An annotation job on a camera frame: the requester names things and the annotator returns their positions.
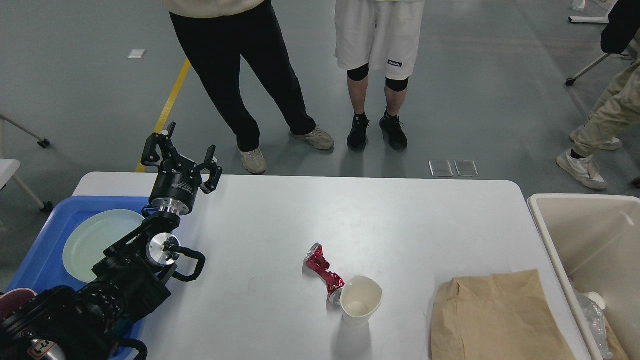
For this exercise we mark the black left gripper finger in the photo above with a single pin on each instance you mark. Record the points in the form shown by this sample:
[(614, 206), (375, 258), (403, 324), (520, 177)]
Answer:
[(214, 171), (160, 152)]

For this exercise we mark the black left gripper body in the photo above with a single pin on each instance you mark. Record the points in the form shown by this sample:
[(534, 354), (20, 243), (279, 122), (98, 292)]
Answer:
[(176, 188)]

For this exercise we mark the green plate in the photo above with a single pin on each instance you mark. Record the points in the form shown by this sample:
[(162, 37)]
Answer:
[(86, 244)]

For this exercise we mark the brown paper bag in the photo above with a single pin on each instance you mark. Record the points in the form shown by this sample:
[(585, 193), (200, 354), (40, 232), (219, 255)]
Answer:
[(502, 316)]

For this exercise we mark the aluminium foil tray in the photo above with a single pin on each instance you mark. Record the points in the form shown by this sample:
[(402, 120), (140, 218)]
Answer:
[(594, 316)]

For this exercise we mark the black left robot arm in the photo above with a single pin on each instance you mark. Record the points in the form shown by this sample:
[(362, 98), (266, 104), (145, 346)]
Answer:
[(173, 261)]

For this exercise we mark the rolling stand leg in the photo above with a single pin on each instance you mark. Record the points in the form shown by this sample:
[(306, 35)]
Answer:
[(41, 140)]

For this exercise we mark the crushed red can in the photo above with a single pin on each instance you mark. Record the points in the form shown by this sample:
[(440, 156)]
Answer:
[(316, 262)]

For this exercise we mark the white side table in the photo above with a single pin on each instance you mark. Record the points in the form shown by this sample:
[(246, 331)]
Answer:
[(9, 172)]

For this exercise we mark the white paper cup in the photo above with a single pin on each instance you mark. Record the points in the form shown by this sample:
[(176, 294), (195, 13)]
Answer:
[(359, 300)]

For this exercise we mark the pink mug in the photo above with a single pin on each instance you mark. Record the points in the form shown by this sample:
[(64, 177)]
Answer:
[(14, 300)]

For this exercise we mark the person in white shorts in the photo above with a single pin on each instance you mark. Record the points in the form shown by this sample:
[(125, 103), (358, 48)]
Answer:
[(382, 35)]

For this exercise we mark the grey floor plate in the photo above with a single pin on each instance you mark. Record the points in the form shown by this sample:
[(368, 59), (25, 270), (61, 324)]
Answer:
[(441, 169), (466, 168)]

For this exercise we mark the beige plastic bin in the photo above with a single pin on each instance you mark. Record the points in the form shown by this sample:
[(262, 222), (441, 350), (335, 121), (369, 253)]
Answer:
[(593, 241)]

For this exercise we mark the small white cup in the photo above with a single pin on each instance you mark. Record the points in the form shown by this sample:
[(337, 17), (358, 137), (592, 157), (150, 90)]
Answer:
[(597, 299)]

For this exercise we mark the person in khaki trousers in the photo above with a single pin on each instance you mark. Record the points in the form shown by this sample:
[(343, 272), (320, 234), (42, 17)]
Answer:
[(618, 106)]

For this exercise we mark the brown paper in bin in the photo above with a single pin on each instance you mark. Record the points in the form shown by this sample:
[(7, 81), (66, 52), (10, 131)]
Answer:
[(614, 344)]

